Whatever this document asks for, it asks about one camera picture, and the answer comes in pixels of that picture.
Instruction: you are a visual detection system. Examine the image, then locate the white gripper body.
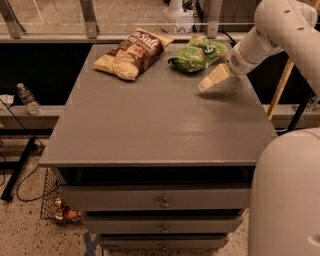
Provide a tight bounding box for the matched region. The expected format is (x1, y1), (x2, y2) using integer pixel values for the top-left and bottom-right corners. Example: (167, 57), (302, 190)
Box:
(226, 42), (257, 75)

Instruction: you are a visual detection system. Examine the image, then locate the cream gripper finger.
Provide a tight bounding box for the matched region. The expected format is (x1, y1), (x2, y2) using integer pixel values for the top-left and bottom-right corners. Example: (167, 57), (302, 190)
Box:
(198, 63), (231, 91)

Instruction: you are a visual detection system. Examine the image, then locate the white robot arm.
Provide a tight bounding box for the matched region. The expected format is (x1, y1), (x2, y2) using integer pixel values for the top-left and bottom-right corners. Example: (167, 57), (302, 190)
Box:
(199, 0), (320, 256)

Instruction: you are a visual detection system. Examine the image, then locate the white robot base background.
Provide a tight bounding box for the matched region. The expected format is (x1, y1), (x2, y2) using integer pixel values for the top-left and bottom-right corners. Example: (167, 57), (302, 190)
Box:
(161, 0), (193, 33)

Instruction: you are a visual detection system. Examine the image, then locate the green rice chip bag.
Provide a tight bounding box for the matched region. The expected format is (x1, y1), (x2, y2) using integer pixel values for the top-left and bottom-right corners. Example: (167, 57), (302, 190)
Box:
(168, 35), (228, 73)

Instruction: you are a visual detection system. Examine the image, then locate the brown sea salt chip bag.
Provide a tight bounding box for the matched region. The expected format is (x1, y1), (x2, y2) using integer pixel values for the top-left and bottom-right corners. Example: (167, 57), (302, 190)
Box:
(93, 28), (173, 81)

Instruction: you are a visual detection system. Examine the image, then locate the grey drawer cabinet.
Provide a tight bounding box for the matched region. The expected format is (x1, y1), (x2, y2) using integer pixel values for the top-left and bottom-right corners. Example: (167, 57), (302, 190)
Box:
(41, 56), (276, 251)

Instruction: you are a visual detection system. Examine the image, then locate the clear plastic water bottle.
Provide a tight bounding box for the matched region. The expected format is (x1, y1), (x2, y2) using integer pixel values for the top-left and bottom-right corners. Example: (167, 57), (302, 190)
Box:
(17, 83), (41, 115)

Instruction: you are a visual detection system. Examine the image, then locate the black metal floor stand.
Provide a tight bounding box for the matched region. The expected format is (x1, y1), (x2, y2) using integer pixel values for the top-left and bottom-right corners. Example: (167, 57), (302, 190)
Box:
(0, 128), (53, 202)

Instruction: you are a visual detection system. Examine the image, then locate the yellow wooden ladder frame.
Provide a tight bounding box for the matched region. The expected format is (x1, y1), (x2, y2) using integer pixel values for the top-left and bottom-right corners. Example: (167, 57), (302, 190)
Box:
(267, 0), (320, 119)

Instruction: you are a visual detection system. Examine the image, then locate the black wire basket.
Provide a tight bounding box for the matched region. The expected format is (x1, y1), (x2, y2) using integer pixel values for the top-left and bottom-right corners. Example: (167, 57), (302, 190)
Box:
(40, 169), (82, 225)

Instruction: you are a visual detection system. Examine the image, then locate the black floor cable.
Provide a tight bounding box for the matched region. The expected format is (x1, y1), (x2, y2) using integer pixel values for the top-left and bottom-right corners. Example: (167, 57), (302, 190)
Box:
(0, 99), (60, 204)

